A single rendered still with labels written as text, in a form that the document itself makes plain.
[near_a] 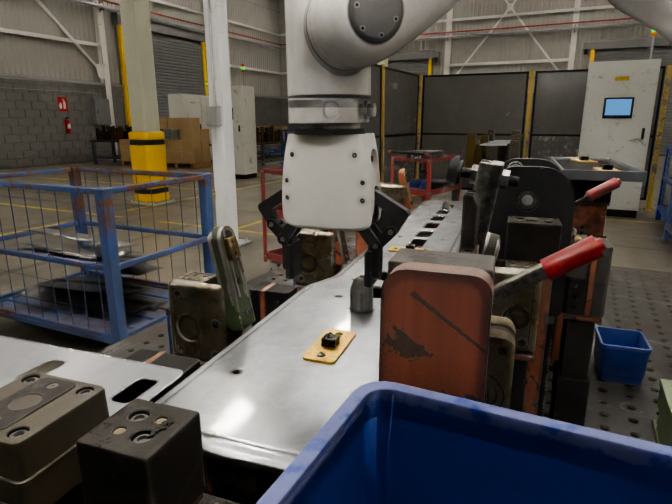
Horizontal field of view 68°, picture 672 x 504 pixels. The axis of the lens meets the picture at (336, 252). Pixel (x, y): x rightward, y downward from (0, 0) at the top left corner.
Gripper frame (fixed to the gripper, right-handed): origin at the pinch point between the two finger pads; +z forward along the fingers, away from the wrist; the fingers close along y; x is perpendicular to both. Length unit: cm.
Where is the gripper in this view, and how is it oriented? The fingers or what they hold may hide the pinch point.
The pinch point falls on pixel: (331, 271)
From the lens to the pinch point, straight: 55.5
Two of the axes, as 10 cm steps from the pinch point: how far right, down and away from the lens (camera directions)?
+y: -9.4, -0.8, 3.3
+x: -3.3, 2.5, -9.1
